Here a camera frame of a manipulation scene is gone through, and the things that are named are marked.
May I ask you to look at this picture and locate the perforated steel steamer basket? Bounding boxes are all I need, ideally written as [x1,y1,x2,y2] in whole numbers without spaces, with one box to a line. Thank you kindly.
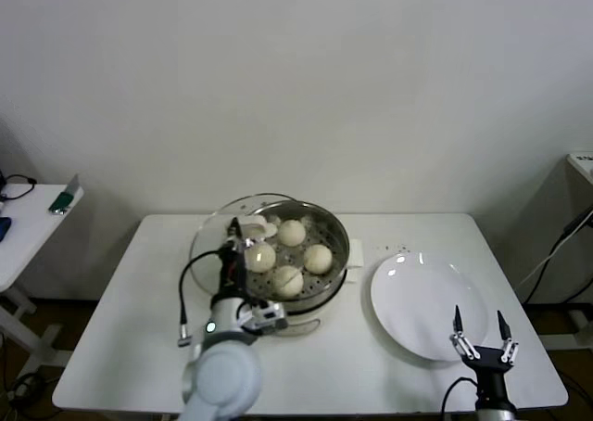
[231,201,365,311]

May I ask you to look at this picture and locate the thin white cable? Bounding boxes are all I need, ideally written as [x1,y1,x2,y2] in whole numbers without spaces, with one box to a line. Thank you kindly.
[518,242,564,288]

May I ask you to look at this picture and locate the black power adapter cable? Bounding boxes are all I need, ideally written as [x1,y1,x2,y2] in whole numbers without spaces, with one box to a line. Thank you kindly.
[525,210,593,304]

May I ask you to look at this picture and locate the white side cabinet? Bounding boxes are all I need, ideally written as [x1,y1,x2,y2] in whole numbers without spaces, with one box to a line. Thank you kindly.
[521,153,593,352]

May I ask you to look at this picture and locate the black looped cable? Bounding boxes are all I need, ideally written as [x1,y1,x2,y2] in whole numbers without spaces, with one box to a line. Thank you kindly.
[0,172,38,204]

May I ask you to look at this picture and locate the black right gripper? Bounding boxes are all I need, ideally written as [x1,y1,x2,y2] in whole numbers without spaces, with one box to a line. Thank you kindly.
[449,304,520,406]

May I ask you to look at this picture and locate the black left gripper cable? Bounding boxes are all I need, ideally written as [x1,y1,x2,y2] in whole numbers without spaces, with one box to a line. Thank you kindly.
[177,249,223,348]

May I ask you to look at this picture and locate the white steamed baozi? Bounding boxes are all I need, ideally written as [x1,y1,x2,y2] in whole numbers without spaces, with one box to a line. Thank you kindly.
[271,265,305,300]
[244,243,278,274]
[277,220,307,248]
[302,244,334,274]

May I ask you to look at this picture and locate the white round plate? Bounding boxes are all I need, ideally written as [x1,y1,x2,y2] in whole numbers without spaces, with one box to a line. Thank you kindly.
[370,252,490,362]

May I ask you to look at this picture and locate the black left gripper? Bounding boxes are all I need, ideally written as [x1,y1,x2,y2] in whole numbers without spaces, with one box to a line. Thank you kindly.
[216,217,256,302]

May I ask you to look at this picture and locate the black floor cable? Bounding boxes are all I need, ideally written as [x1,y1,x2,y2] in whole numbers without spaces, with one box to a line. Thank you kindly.
[0,372,52,402]

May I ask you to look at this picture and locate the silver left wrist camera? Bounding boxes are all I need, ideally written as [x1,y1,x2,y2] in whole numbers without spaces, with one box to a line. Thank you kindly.
[238,300,288,334]

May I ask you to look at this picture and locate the white side table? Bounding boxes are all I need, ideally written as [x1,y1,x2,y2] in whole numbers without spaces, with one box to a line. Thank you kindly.
[0,183,84,371]

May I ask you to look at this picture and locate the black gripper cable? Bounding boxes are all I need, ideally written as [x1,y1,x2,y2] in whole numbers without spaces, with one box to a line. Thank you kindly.
[177,249,223,348]
[439,376,478,415]

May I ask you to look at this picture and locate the glass pot lid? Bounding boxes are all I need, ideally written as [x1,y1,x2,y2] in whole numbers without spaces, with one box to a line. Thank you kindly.
[188,191,309,311]

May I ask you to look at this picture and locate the green white flat packet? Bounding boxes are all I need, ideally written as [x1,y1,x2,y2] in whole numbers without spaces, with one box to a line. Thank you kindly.
[49,173,84,216]

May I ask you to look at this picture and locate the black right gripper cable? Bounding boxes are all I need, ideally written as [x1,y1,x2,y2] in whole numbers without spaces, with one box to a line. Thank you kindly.
[439,376,478,415]

